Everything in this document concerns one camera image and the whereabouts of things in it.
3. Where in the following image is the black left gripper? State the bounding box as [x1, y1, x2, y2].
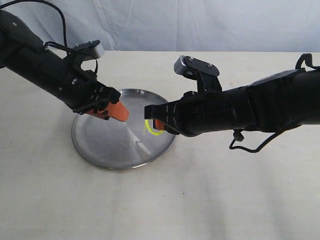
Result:
[58, 69, 130, 122]

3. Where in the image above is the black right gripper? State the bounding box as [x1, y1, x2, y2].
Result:
[144, 91, 208, 137]

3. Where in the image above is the neon yellow-green flexible tube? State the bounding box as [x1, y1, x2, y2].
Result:
[142, 119, 164, 136]

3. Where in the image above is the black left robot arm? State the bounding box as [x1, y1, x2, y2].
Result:
[0, 10, 129, 122]

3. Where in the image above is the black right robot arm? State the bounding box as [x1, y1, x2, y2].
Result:
[144, 68, 320, 137]

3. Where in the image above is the round stainless steel plate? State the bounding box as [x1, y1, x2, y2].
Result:
[71, 88, 175, 169]

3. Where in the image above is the white backdrop sheet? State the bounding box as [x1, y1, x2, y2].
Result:
[7, 0, 320, 52]

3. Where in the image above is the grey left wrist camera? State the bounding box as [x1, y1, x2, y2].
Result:
[73, 39, 105, 62]

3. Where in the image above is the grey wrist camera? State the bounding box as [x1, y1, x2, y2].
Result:
[73, 39, 105, 62]
[173, 55, 222, 93]

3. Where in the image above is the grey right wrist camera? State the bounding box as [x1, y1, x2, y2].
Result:
[173, 55, 222, 93]

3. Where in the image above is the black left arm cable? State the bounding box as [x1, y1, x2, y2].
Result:
[0, 0, 100, 76]

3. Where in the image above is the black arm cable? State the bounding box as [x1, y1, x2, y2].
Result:
[228, 52, 320, 154]
[0, 0, 100, 76]

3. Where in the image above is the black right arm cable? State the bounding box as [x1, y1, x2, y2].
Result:
[228, 52, 320, 154]

